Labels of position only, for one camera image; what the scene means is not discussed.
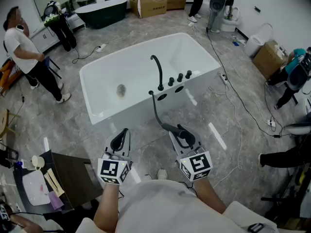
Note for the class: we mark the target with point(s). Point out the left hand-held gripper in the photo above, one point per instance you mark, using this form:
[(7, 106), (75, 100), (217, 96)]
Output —
[(109, 167)]

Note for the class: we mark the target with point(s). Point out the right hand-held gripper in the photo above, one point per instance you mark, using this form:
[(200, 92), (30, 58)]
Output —
[(198, 164)]

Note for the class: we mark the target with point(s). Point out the person's left forearm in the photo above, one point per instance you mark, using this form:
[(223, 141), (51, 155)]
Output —
[(107, 203)]

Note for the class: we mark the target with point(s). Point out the person's right forearm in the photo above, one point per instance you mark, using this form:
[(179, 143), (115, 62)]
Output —
[(209, 195)]

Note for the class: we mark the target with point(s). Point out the white bathtub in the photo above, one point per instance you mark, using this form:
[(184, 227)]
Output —
[(126, 67)]

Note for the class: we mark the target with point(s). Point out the dark green bathtub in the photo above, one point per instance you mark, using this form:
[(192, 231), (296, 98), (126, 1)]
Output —
[(102, 13)]

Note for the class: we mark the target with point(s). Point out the person's right white shoe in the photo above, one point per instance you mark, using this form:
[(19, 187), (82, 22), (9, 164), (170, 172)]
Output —
[(162, 174)]

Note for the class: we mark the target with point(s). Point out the person's white shoe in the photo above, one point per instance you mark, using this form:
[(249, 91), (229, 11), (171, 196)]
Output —
[(147, 178), (162, 174)]

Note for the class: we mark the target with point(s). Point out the person's left white shoe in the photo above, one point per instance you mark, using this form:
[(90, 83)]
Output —
[(147, 178)]

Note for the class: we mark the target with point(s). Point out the grey brown fuzzy clump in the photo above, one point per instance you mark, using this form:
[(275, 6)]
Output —
[(121, 91)]

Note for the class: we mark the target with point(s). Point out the dark wooden table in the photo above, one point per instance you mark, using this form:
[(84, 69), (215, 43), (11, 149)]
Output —
[(73, 178)]

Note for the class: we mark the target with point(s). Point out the black curved faucet spout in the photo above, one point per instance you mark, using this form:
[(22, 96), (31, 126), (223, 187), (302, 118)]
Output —
[(160, 74)]

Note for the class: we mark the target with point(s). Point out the white power strip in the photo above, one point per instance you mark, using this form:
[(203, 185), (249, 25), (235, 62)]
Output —
[(223, 79), (271, 122), (101, 48)]

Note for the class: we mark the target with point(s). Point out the person's white shirt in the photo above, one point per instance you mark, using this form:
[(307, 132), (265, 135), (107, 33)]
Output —
[(158, 207)]

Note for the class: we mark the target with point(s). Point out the beige envelope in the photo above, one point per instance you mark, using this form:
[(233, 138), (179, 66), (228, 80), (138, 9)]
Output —
[(54, 182)]

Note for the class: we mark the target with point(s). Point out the white cup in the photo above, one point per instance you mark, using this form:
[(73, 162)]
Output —
[(37, 162)]

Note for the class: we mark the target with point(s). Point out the purple cloth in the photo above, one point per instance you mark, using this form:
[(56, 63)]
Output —
[(56, 200)]

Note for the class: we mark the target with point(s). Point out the small blue packet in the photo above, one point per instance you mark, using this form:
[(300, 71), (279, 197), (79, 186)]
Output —
[(236, 43)]

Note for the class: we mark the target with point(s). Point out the brown cardboard box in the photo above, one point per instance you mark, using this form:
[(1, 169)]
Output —
[(150, 6), (268, 59), (176, 0)]

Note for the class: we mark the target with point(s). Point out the wooden stool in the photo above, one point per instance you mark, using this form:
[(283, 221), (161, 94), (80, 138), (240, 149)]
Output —
[(3, 120)]

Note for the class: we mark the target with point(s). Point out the white toilet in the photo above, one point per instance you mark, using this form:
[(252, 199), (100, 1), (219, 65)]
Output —
[(255, 42), (229, 23)]

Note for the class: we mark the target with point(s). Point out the orange chair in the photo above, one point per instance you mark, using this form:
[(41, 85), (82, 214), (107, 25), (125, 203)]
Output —
[(9, 74)]

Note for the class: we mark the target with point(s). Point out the blue chair black frame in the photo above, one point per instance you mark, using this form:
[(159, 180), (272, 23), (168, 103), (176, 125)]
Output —
[(47, 62)]

